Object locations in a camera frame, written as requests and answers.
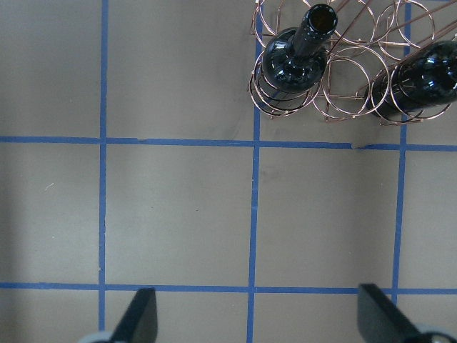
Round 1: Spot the copper wire wine basket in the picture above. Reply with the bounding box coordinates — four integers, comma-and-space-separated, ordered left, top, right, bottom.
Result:
248, 1, 456, 126

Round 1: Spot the dark wine bottle left slot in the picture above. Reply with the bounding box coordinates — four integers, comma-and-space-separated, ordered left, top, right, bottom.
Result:
262, 4, 338, 94

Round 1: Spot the dark wine bottle right slot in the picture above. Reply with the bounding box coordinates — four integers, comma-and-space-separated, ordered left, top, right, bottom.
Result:
365, 40, 456, 119

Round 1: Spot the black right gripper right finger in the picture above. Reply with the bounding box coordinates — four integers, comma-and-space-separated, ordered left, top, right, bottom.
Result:
357, 284, 428, 343

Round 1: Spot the dark wine bottle slot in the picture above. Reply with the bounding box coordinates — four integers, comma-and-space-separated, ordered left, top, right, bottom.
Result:
262, 4, 338, 94
365, 40, 456, 119

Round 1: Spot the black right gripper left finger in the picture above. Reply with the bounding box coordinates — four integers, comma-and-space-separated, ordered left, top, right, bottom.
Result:
111, 288, 158, 342

